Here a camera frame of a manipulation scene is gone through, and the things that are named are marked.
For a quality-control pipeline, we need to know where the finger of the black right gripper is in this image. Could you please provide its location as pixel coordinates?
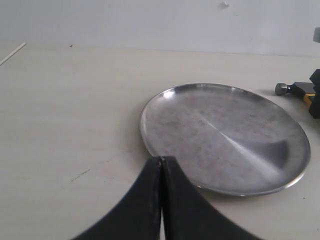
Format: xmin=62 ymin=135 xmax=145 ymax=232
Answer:
xmin=308 ymin=69 xmax=320 ymax=119

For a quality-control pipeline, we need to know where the round stainless steel plate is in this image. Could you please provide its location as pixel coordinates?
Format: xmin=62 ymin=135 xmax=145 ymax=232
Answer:
xmin=139 ymin=83 xmax=311 ymax=197

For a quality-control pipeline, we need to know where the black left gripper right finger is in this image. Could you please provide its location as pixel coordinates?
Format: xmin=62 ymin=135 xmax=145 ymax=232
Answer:
xmin=161 ymin=156 xmax=255 ymax=240

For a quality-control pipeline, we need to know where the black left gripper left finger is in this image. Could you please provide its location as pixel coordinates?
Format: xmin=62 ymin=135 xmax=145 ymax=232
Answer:
xmin=75 ymin=157 xmax=162 ymax=240

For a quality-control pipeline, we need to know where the black yellow claw hammer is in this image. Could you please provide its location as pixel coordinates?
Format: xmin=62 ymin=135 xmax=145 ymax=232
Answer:
xmin=274 ymin=82 xmax=315 ymax=105

